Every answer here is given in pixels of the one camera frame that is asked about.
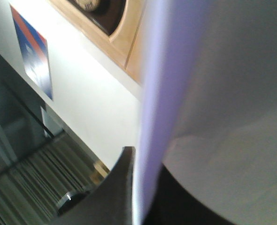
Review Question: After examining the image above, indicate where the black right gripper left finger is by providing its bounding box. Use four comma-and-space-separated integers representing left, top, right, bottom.
50, 146, 135, 225

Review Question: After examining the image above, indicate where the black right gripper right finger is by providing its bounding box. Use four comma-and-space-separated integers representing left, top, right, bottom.
144, 166, 232, 225

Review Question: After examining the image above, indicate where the white paper sheet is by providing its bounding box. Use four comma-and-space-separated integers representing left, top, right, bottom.
132, 0, 277, 225

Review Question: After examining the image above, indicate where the red blue wall poster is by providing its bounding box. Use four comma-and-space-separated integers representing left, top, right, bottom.
10, 6, 53, 100

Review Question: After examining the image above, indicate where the wooden framed wall clock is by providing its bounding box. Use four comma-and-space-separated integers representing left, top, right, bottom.
50, 0, 146, 83

